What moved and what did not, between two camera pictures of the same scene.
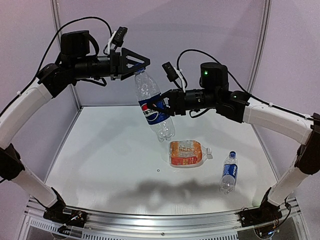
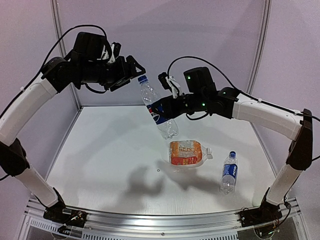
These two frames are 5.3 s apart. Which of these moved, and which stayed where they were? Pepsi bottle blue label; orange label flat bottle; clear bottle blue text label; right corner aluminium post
Moved: Pepsi bottle blue label
Stayed: clear bottle blue text label; orange label flat bottle; right corner aluminium post
